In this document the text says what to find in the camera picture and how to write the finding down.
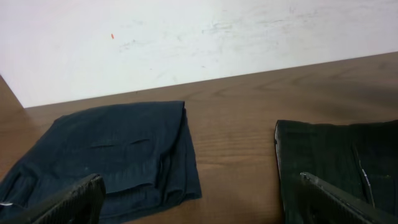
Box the folded navy blue garment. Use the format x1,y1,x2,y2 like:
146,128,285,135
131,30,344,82
1,101,201,223

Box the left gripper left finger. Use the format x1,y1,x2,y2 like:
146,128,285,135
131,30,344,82
1,174,106,224

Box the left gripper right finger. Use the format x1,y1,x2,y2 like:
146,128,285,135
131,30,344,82
300,172,397,224

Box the black shorts garment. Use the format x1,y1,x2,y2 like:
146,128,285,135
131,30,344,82
274,120,397,223

